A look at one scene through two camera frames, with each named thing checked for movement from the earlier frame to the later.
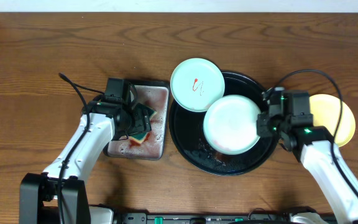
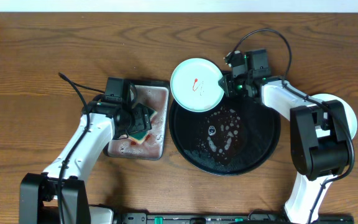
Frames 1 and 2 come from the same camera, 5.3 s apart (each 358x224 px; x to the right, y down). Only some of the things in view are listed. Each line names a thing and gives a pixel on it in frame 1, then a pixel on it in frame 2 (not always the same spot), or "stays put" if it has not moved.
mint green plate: x=196 y=83 stays put
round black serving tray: x=188 y=136 stays put
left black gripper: x=140 y=117 stays put
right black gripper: x=261 y=127 → x=230 y=91
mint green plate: x=230 y=125 → x=351 y=119
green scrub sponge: x=140 y=137 stays put
